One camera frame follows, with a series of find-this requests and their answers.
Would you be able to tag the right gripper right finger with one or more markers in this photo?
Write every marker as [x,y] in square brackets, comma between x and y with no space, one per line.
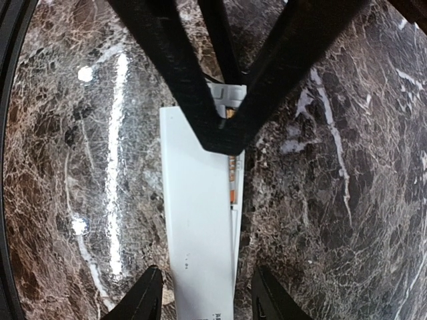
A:
[270,301]

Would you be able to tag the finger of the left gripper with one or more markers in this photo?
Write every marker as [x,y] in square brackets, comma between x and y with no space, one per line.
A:
[218,27]
[301,35]

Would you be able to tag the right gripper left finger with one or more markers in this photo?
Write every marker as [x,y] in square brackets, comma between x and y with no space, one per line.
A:
[143,300]

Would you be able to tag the white battery cover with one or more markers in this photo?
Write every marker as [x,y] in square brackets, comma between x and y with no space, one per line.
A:
[198,221]

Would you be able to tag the white remote control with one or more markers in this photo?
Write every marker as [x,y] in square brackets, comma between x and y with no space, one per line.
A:
[227,99]

